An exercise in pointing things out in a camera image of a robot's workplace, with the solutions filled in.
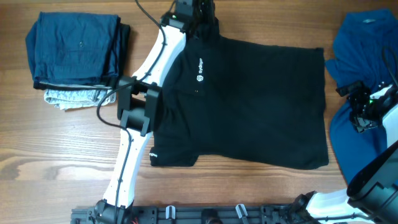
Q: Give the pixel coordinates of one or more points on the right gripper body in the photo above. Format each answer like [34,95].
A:
[363,114]

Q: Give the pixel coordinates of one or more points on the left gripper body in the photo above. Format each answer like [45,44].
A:
[204,13]

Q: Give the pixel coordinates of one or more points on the black polo shirt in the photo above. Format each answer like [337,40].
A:
[259,103]

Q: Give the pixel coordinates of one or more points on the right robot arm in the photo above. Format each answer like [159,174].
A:
[371,195]

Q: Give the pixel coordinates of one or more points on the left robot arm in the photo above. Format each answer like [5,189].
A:
[140,109]

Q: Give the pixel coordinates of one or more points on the blue polo shirt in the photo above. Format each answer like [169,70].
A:
[358,57]

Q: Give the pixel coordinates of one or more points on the folded dark blue garment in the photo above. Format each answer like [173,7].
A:
[74,49]

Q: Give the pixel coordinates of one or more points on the folded light grey garment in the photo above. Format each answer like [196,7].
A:
[65,100]

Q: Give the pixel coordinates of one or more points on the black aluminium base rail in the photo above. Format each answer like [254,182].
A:
[265,214]

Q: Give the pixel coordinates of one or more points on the right grey rail clip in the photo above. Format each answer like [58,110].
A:
[242,213]

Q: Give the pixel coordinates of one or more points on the grey rail clip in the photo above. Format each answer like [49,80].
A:
[242,213]
[170,212]

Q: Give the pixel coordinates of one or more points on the left grey rail clip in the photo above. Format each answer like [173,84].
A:
[170,212]

